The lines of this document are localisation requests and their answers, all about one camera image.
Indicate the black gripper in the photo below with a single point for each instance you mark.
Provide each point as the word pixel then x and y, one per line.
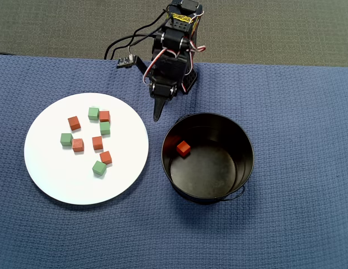
pixel 163 90

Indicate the red wooden cube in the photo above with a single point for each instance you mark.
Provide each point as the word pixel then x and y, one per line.
pixel 78 145
pixel 104 116
pixel 97 143
pixel 106 157
pixel 74 123
pixel 183 148

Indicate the white round plate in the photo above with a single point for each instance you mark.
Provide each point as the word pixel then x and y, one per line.
pixel 50 173

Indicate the green wooden cube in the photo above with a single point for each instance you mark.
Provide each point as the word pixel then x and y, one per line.
pixel 66 139
pixel 105 128
pixel 99 168
pixel 93 113

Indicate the black metal bucket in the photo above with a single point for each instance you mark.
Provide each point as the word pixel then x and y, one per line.
pixel 207 173

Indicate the blue woven table cloth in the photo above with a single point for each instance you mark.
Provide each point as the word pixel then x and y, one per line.
pixel 246 224

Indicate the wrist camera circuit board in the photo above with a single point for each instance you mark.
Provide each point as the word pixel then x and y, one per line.
pixel 124 61

